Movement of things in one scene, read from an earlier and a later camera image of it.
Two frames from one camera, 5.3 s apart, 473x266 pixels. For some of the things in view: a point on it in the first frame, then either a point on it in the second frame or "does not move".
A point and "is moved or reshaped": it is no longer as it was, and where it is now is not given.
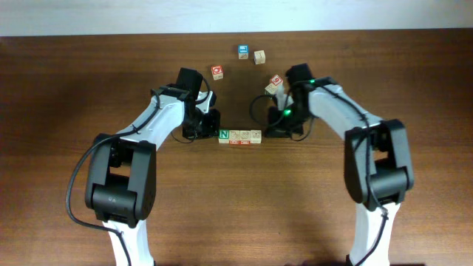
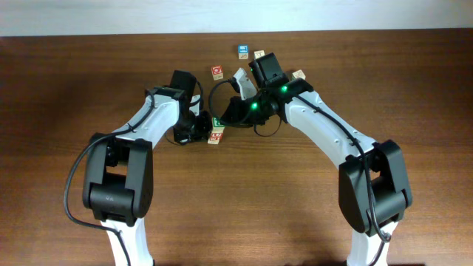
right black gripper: x=274 y=128 to x=238 y=119
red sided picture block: x=244 y=137 to x=215 y=138
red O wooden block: x=217 y=72 does not move
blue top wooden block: x=243 y=52 does not move
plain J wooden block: x=259 y=57 does not move
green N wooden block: x=224 y=136 is moved or reshaped
